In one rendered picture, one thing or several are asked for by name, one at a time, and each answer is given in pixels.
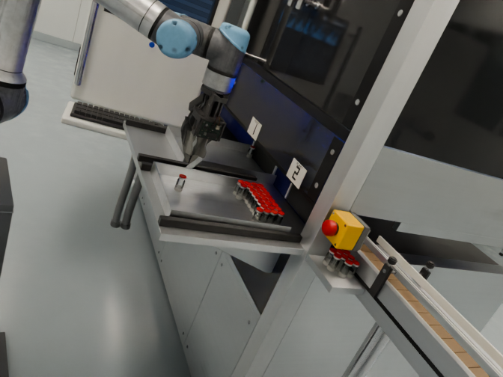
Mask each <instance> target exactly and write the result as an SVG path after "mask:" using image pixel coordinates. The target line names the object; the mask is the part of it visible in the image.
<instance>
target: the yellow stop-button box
mask: <svg viewBox="0 0 503 377"><path fill-rule="evenodd" d="M329 220H333V221H335V222H336V224H337V231H336V233H335V235H334V236H326V238H327V239H328V240H329V241H330V242H331V243H332V244H333V245H334V246H335V248H337V249H344V250H350V251H351V250H352V251H358V250H359V248H360V246H361V245H362V243H363V241H364V239H365V237H366V235H367V234H368V232H369V230H370V228H369V226H367V225H366V223H364V222H363V220H361V219H360V217H358V216H357V214H355V213H354V212H345V211H340V210H336V209H335V210H334V211H333V212H332V214H331V216H330V218H329Z"/></svg>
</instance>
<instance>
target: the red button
mask: <svg viewBox="0 0 503 377"><path fill-rule="evenodd" d="M336 231H337V224H336V222H335V221H333V220H329V219H328V220H325V221H324V222H323V224H322V232H323V234H324V235H325V236H334V235H335V233H336Z"/></svg>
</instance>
